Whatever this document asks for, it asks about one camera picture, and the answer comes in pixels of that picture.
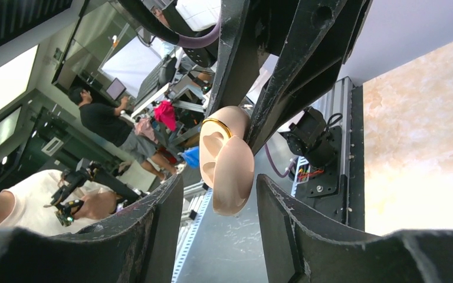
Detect beige earbud charging case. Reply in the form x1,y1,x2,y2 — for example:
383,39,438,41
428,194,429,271
199,106,255,216

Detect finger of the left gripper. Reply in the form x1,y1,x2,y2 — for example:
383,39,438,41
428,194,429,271
246,0,372,153
206,1,263,116

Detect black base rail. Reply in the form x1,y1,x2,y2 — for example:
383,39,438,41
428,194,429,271
282,77,365,230

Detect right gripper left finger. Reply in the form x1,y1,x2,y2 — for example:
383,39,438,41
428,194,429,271
0,175,183,282

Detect person in black shirt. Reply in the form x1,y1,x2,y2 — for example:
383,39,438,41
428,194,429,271
68,87,178,182

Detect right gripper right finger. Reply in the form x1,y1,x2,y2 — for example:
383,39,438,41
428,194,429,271
256,174,453,282

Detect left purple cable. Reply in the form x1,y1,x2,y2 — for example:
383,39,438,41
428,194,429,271
117,0,224,49

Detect person in white shirt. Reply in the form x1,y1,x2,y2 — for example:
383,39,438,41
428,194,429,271
0,169,117,236

